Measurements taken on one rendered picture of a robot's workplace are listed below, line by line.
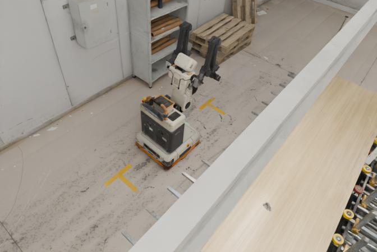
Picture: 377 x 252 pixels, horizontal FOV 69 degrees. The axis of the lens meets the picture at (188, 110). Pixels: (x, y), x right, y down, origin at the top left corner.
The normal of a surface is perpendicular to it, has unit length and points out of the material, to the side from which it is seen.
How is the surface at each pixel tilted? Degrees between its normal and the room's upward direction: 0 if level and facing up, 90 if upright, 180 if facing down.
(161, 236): 0
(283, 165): 0
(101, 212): 0
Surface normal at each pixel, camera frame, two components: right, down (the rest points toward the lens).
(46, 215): 0.08, -0.72
